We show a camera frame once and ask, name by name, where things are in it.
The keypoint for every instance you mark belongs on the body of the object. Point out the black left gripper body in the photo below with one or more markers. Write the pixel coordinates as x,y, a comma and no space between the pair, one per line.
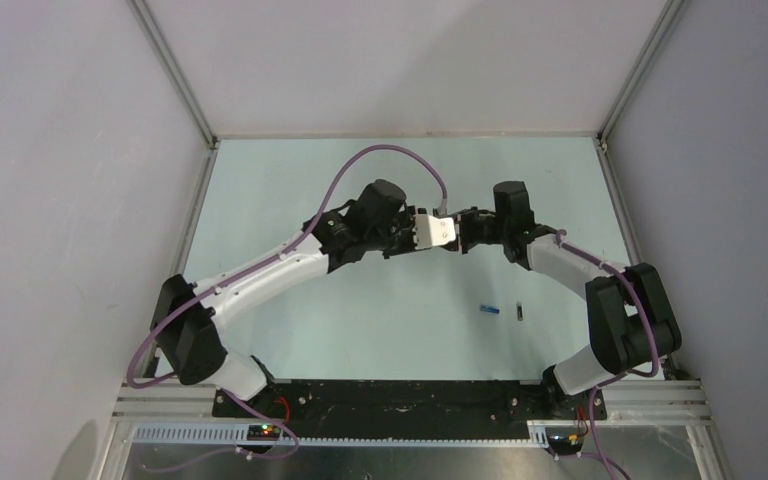
398,237

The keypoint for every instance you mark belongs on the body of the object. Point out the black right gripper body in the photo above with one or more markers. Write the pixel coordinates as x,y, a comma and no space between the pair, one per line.
475,229

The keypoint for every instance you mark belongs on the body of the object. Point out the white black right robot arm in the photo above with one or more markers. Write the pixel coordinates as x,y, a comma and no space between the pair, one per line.
631,322

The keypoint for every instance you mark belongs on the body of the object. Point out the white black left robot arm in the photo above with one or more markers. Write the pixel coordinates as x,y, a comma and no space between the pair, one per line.
192,319

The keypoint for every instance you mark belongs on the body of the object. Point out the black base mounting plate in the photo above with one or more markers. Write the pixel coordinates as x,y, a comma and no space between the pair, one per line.
419,410

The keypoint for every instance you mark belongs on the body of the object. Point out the right controller board with LEDs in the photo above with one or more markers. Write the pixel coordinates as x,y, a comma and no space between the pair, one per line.
564,445

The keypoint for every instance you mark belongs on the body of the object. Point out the controller board with leds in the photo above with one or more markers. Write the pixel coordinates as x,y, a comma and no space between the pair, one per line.
564,445
263,432

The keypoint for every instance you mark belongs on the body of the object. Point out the left controller board with LEDs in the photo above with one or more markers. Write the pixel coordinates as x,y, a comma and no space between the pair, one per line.
263,432

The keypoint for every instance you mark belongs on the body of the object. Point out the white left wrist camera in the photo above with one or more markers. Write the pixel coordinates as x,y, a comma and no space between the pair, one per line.
431,231

